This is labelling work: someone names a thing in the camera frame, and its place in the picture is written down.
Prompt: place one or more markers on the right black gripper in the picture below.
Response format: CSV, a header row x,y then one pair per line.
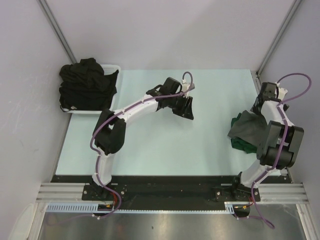
x,y
255,110

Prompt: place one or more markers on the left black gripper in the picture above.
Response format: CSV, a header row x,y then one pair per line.
x,y
184,111

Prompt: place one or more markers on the grey t shirt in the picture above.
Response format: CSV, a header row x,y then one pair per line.
x,y
250,128

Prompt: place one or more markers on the white plastic basket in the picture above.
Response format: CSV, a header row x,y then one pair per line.
x,y
108,70

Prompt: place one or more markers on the black t shirts pile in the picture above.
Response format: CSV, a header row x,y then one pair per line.
x,y
86,87

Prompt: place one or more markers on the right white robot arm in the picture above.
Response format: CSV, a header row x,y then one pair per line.
x,y
280,142

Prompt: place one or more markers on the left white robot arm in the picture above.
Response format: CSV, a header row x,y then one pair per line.
x,y
109,134

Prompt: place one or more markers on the green folded t shirt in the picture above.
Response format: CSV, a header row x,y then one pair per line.
x,y
237,142

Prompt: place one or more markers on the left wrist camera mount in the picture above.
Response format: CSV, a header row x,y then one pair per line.
x,y
186,88

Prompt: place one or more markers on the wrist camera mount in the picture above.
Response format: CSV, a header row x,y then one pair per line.
x,y
280,92
186,88

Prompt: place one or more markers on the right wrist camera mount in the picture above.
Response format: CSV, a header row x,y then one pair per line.
x,y
280,92

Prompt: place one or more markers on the aluminium frame rail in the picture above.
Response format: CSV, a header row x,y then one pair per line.
x,y
269,193

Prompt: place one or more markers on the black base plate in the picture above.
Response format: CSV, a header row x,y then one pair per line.
x,y
169,193

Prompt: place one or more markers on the light blue cable duct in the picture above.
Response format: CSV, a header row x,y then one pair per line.
x,y
96,208

